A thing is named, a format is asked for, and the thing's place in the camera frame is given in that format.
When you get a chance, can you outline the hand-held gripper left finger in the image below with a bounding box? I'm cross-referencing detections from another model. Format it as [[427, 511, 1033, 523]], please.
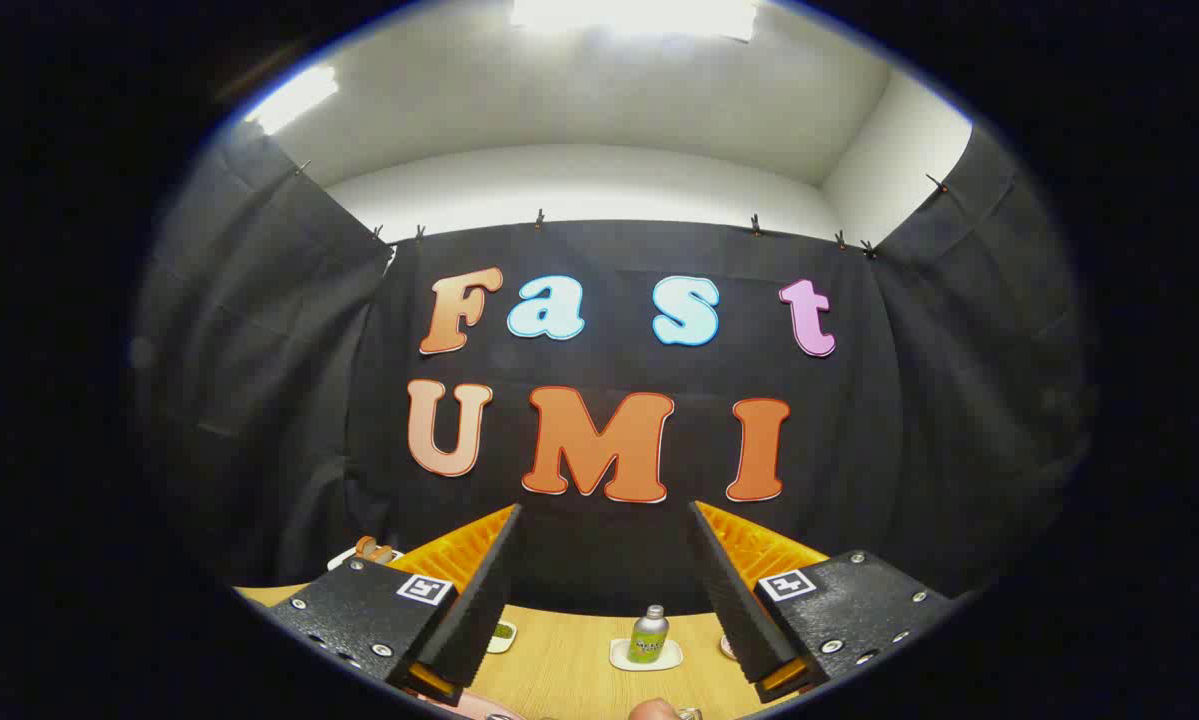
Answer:
[[264, 503, 523, 709]]

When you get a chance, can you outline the green label metal bottle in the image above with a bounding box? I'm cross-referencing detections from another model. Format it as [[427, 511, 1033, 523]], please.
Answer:
[[627, 604, 671, 665]]

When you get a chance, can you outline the white square coaster tray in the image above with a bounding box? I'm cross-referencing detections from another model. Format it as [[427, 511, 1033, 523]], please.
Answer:
[[609, 637, 684, 672]]

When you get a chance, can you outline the white toaster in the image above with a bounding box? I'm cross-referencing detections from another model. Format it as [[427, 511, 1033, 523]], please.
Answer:
[[327, 545, 405, 573]]

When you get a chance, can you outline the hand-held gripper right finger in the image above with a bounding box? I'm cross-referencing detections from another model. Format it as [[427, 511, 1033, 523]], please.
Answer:
[[687, 501, 962, 705]]

